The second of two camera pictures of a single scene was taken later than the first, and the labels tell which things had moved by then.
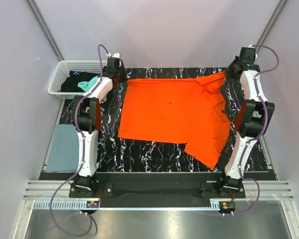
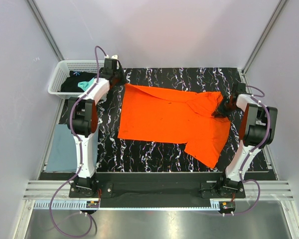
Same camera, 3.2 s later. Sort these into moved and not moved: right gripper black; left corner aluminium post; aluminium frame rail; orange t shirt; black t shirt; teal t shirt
Moved: orange t shirt; right gripper black
Not moved: aluminium frame rail; left corner aluminium post; black t shirt; teal t shirt
